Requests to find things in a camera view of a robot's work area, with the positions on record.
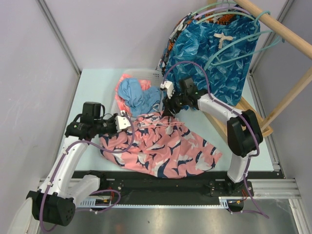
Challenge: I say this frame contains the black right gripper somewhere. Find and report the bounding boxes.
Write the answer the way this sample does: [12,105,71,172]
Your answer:
[162,90,188,117]

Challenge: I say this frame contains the pink wire hanger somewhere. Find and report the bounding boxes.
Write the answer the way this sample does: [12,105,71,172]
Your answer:
[136,116,185,128]

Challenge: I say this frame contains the pink shark print shorts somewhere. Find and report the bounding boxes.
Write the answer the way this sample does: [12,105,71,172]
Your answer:
[99,112,222,179]

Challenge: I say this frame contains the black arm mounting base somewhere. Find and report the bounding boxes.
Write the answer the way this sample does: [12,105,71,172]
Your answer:
[70,170,286,213]

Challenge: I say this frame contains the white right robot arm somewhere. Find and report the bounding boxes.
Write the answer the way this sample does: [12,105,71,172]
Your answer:
[160,78,263,195]

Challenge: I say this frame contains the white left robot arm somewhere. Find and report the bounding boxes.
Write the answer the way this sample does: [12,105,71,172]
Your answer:
[27,102,125,227]

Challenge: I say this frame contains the blue shark print shorts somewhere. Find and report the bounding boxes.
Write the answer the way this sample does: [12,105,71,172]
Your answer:
[164,16,257,106]

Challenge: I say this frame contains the purple hanger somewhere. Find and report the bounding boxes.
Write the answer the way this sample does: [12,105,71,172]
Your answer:
[194,6,255,22]

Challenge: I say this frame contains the teal hanger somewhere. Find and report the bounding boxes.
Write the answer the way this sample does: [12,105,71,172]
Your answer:
[204,11,285,70]

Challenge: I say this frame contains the mint green hanger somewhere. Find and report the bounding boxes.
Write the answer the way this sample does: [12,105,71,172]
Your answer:
[191,1,250,19]

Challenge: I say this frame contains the light blue garment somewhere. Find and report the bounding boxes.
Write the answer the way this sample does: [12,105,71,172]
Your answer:
[117,78,161,117]

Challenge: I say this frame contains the white plastic laundry basket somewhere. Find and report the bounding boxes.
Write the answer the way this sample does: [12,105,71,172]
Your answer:
[111,69,163,116]

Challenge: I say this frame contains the wooden hanging rod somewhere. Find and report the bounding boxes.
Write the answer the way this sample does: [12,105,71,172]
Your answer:
[235,0,312,59]

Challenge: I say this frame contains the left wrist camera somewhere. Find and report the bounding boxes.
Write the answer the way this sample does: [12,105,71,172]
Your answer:
[115,111,132,132]

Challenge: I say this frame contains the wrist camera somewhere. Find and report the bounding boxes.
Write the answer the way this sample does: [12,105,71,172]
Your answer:
[115,111,132,132]
[160,81,175,99]

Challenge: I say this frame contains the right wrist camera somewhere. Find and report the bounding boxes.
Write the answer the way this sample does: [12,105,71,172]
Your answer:
[160,81,175,99]

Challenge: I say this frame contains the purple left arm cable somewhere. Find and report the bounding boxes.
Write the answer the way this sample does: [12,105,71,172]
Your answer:
[40,111,136,232]

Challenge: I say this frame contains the wooden rack base frame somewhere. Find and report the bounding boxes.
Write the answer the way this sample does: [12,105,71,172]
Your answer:
[201,97,273,147]

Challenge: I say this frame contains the white cable duct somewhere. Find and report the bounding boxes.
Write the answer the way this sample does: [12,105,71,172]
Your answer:
[74,196,231,209]

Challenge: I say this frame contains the white drawstring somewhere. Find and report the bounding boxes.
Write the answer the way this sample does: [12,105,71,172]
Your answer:
[214,33,234,49]

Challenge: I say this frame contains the aluminium corner post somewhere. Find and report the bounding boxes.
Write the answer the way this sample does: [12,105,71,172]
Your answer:
[36,0,82,77]

